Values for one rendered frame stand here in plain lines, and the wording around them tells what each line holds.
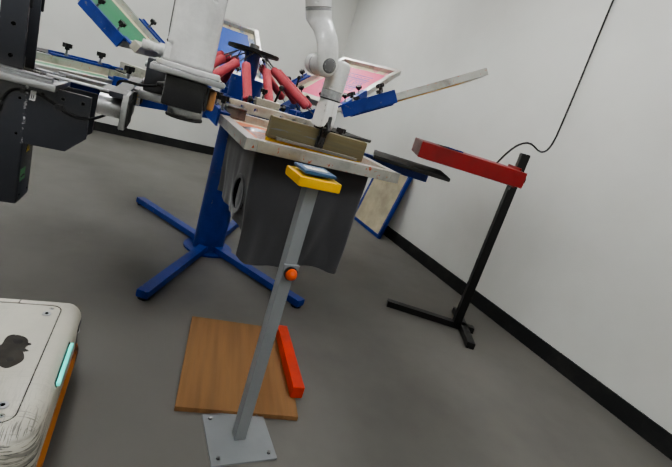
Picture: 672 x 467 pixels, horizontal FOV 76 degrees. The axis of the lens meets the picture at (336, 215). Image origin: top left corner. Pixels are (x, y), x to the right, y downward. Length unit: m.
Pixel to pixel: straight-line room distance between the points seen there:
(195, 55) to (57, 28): 5.18
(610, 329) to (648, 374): 0.28
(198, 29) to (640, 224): 2.57
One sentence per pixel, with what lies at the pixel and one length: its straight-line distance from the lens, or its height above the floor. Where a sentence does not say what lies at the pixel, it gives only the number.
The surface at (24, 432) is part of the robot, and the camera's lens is 1.29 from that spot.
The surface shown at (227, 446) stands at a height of 0.01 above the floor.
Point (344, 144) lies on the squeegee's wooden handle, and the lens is 1.60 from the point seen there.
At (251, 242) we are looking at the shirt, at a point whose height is 0.61.
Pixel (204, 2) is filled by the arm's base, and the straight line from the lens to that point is 0.94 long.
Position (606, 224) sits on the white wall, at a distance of 3.04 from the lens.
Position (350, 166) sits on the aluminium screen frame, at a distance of 1.49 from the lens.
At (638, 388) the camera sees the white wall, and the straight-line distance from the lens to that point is 2.96.
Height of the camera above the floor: 1.16
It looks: 14 degrees down
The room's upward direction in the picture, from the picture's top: 17 degrees clockwise
